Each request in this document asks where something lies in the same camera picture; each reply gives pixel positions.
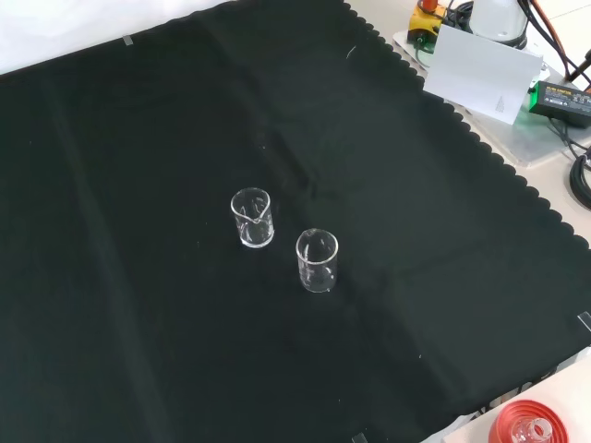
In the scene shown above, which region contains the clear glass beaker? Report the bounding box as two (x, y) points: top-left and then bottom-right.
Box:
(295, 228), (340, 294)
(230, 187), (276, 249)

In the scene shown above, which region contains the black cloth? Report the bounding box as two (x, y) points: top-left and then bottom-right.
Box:
(0, 0), (591, 443)

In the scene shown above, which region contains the pale board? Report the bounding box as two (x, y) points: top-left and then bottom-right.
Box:
(422, 23), (545, 126)

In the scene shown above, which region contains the yellow stop button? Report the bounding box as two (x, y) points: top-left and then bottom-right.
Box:
(408, 0), (450, 50)

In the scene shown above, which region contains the red ribbed round stand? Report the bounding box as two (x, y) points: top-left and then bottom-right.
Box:
(488, 400), (567, 443)

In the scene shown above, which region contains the black power adapter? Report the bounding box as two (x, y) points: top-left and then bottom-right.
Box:
(527, 80), (591, 129)

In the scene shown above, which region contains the clear glass flask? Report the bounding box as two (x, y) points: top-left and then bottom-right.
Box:
(511, 417), (553, 443)

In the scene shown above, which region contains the grey metal base plate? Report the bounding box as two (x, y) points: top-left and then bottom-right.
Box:
(392, 27), (591, 168)

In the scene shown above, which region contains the black cable coil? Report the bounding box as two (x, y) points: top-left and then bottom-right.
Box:
(568, 150), (591, 209)

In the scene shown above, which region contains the orange cable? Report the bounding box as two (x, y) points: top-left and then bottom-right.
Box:
(535, 0), (572, 70)

